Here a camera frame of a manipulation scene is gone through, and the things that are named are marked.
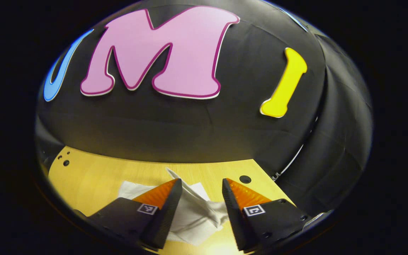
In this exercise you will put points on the black backdrop cloth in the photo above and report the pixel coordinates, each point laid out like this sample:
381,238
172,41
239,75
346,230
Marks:
190,127

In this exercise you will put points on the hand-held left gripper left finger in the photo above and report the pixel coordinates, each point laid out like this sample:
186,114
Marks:
166,216

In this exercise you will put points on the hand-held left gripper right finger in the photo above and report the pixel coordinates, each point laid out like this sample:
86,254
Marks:
234,219

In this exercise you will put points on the white jeans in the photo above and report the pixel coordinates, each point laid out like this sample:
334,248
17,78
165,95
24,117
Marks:
193,216

